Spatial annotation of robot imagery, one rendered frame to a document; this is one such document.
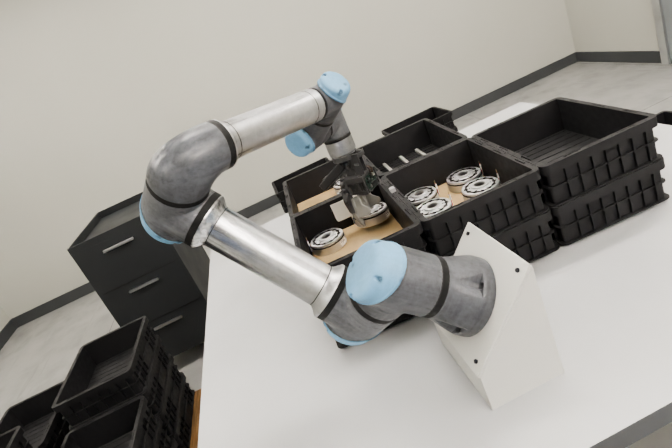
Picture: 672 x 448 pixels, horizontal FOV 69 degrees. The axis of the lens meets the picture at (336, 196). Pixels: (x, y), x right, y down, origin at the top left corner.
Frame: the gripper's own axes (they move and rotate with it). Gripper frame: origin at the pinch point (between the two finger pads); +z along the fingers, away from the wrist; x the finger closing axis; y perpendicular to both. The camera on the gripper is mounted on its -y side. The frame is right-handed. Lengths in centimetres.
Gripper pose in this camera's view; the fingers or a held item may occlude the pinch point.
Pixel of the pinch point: (364, 217)
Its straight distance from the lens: 138.9
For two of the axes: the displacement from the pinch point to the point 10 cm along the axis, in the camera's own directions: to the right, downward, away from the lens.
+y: 7.8, -1.1, -6.1
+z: 3.8, 8.7, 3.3
